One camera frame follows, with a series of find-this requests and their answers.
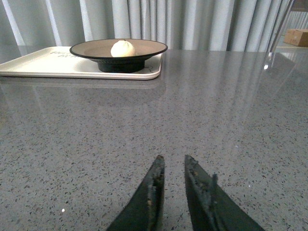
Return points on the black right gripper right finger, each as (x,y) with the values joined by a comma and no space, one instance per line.
(211,209)

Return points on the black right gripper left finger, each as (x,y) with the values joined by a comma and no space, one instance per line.
(145,209)

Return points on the beige plate with black rim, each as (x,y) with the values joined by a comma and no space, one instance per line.
(99,51)

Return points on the white steamed bun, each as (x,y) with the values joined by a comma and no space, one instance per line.
(123,48)

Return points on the cream bear print tray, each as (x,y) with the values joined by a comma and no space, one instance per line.
(59,62)

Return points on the grey pleated curtain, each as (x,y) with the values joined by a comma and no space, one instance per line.
(213,25)

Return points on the brown cardboard box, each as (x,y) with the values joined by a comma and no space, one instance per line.
(297,37)

